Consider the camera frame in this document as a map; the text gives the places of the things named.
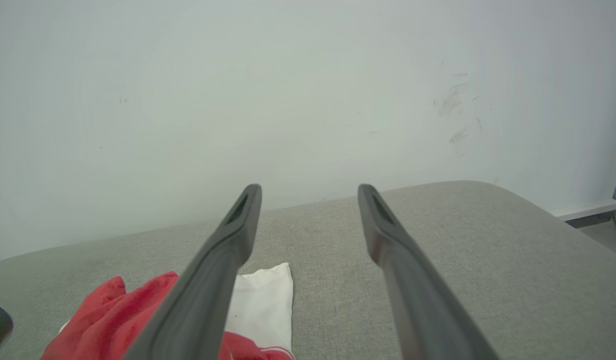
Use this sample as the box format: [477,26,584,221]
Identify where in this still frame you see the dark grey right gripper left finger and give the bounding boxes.
[123,183,263,360]

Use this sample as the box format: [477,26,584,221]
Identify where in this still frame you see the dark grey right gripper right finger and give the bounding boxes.
[357,183,499,360]

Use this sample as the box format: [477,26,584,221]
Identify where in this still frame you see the red and white garment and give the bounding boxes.
[41,262,295,360]

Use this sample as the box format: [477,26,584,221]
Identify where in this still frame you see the white baseboard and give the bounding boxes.
[552,199,616,222]

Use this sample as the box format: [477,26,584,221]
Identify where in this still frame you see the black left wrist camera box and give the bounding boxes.
[0,300,14,358]

